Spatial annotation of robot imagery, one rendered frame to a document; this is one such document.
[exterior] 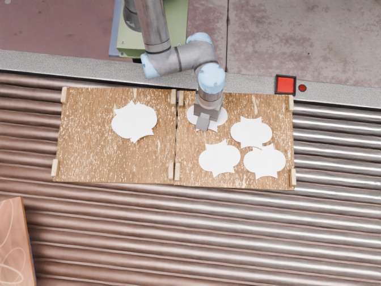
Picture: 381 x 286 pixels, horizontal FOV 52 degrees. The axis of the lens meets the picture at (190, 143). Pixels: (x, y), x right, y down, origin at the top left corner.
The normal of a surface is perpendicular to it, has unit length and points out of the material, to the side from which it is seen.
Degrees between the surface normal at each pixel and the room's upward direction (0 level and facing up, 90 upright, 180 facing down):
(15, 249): 0
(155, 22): 54
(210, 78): 0
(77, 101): 0
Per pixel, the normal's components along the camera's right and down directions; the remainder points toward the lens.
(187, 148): 0.00, -0.29
